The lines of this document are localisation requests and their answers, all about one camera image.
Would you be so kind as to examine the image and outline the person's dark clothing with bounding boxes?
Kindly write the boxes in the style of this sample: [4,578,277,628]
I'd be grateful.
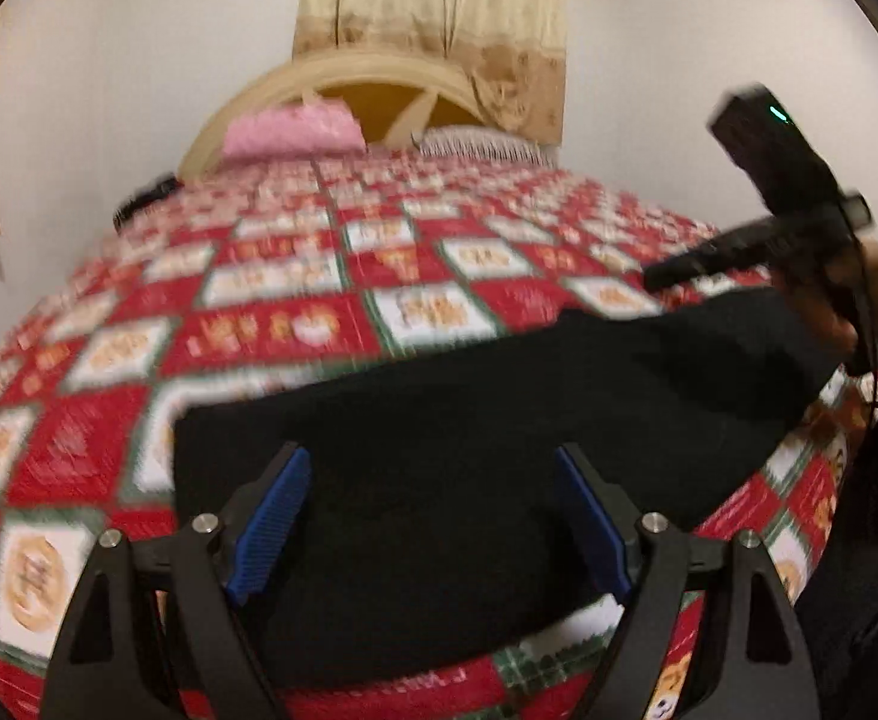
[793,390,878,720]

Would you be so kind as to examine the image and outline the person's right hand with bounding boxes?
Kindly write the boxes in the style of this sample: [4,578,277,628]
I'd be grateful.
[772,240,878,377]

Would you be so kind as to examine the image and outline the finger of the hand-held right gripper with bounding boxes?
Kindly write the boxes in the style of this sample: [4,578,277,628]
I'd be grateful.
[645,217,792,292]

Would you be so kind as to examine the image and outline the red checked printed blanket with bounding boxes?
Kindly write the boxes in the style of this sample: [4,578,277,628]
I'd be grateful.
[0,142,871,720]

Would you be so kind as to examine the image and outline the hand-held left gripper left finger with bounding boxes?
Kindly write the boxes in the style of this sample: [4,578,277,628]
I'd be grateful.
[47,441,312,720]

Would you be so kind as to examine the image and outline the pink pillow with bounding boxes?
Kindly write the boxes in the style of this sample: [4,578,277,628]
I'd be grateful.
[221,99,369,162]

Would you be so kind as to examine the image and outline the cream wooden headboard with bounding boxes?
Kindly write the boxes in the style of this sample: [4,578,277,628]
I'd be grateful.
[176,51,485,177]

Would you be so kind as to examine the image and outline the black pants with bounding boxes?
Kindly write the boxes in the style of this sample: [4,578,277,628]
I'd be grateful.
[173,289,839,691]

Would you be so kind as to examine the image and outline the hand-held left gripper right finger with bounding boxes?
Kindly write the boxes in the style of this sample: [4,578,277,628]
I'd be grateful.
[555,441,822,720]

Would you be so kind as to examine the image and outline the striped pillow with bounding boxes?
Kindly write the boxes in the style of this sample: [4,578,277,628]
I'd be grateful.
[416,126,560,166]

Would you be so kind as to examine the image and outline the black object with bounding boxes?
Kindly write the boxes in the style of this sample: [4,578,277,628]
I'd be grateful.
[111,174,179,230]

